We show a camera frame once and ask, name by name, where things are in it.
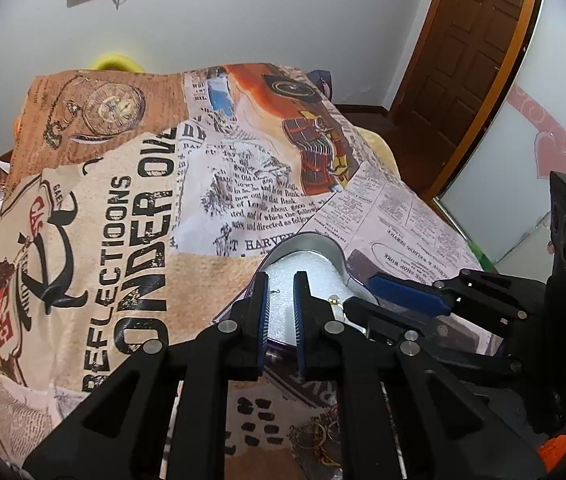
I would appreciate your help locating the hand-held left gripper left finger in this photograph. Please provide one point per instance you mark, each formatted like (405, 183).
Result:
(265, 310)

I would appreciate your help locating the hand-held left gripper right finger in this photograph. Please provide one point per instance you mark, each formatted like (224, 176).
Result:
(299, 310)

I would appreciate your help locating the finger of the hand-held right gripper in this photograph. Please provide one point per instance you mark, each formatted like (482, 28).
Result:
(408, 294)
(378, 317)

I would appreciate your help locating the gold earring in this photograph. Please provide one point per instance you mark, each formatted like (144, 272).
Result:
(334, 301)

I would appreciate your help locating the metal jewelry box white foam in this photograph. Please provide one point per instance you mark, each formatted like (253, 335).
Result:
(308, 265)

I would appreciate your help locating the pile of gold jewelry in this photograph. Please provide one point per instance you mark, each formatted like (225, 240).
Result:
(319, 432)

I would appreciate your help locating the printed newspaper pattern cloth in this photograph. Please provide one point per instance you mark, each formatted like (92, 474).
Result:
(163, 210)

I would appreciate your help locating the yellow blanket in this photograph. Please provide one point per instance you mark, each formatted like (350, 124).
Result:
(380, 150)

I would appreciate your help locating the white wardrobe pink hearts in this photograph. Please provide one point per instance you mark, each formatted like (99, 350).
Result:
(538, 125)

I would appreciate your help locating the orange object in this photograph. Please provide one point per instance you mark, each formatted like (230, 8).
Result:
(560, 457)

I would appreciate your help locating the blue patterned object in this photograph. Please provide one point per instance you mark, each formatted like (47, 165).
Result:
(324, 82)

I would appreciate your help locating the brown wooden door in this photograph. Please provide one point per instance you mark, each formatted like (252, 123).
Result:
(468, 55)

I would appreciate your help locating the yellow round object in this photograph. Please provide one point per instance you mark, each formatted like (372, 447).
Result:
(115, 61)

